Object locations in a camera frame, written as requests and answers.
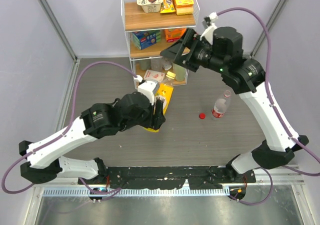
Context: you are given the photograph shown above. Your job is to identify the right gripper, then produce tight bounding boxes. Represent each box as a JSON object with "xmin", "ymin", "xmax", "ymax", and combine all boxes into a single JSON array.
[{"xmin": 159, "ymin": 28, "xmax": 227, "ymax": 75}]

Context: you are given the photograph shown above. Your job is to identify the yellow juice bottle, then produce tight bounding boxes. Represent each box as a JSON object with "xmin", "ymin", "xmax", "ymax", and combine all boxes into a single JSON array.
[{"xmin": 146, "ymin": 71, "xmax": 176, "ymax": 133}]

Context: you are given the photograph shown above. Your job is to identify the red bottle cap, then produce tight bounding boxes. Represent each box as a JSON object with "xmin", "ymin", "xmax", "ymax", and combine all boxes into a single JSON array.
[{"xmin": 199, "ymin": 113, "xmax": 206, "ymax": 120}]

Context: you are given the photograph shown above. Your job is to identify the clear red-label water bottle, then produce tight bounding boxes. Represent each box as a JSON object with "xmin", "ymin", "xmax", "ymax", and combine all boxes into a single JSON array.
[{"xmin": 211, "ymin": 90, "xmax": 232, "ymax": 119}]

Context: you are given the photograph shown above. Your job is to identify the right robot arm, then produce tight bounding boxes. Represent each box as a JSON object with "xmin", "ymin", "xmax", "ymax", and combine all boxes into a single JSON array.
[{"xmin": 160, "ymin": 26, "xmax": 309, "ymax": 183}]

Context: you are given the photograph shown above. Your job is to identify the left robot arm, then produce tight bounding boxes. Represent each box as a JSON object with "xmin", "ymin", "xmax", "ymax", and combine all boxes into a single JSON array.
[{"xmin": 19, "ymin": 91, "xmax": 166, "ymax": 184}]

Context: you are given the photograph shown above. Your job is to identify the pale green drink bottle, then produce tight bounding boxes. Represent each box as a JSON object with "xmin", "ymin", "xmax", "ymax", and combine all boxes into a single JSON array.
[{"xmin": 172, "ymin": 63, "xmax": 186, "ymax": 82}]

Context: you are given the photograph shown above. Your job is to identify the small white bottle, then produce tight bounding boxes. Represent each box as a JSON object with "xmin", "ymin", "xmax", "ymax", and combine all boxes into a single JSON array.
[{"xmin": 162, "ymin": 58, "xmax": 172, "ymax": 71}]

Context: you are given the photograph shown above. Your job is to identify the orange snack box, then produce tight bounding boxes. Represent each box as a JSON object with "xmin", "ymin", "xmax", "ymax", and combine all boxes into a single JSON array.
[{"xmin": 164, "ymin": 28, "xmax": 187, "ymax": 43}]

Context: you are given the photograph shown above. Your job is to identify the clear plastic cup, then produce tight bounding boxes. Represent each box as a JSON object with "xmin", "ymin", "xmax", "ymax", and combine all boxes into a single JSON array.
[{"xmin": 150, "ymin": 57, "xmax": 163, "ymax": 72}]

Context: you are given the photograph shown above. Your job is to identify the red white card box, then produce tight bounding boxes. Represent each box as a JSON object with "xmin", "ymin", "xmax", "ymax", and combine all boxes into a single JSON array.
[{"xmin": 143, "ymin": 69, "xmax": 166, "ymax": 83}]

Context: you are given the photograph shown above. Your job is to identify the blue green box pack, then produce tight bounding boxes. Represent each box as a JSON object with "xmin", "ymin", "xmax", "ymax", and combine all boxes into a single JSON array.
[{"xmin": 131, "ymin": 30, "xmax": 161, "ymax": 50}]

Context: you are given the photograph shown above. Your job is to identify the yellow candy bag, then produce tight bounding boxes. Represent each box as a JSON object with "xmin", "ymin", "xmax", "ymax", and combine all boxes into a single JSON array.
[{"xmin": 160, "ymin": 0, "xmax": 176, "ymax": 14}]

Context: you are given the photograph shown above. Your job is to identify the yellow sponge pack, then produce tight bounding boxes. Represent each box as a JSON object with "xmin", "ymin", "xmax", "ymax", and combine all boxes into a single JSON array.
[{"xmin": 173, "ymin": 0, "xmax": 194, "ymax": 16}]

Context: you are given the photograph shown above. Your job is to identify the chocolate pudding cup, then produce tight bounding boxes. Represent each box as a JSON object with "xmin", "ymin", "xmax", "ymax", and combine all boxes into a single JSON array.
[{"xmin": 136, "ymin": 0, "xmax": 163, "ymax": 13}]

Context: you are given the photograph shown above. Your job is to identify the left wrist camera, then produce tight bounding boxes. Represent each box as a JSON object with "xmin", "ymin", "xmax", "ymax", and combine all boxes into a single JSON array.
[{"xmin": 133, "ymin": 75, "xmax": 160, "ymax": 105}]

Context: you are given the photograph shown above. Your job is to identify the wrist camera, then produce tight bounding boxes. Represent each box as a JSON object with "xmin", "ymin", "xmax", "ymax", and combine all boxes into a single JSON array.
[
  {"xmin": 133, "ymin": 75, "xmax": 160, "ymax": 105},
  {"xmin": 200, "ymin": 12, "xmax": 218, "ymax": 45}
]

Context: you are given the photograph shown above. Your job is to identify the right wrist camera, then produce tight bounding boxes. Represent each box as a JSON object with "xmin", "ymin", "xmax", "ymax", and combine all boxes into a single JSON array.
[{"xmin": 200, "ymin": 12, "xmax": 218, "ymax": 45}]

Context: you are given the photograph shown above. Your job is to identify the white wire shelf rack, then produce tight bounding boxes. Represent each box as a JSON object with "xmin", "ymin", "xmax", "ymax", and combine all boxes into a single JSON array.
[{"xmin": 120, "ymin": 0, "xmax": 201, "ymax": 90}]

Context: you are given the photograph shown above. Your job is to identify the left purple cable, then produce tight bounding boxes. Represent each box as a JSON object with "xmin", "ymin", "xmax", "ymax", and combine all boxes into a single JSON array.
[{"xmin": 1, "ymin": 61, "xmax": 141, "ymax": 195}]

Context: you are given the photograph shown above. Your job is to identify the purple cable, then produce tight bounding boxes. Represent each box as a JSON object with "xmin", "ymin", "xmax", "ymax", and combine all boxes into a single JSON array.
[
  {"xmin": 1, "ymin": 61, "xmax": 141, "ymax": 195},
  {"xmin": 216, "ymin": 7, "xmax": 320, "ymax": 206}
]

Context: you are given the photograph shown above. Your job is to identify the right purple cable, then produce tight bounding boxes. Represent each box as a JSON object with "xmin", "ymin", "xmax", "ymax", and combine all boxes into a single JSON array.
[{"xmin": 216, "ymin": 7, "xmax": 320, "ymax": 206}]

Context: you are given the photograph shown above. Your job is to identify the white cable duct strip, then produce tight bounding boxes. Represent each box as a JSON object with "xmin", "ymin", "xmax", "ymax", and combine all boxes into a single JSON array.
[{"xmin": 42, "ymin": 186, "xmax": 230, "ymax": 197}]

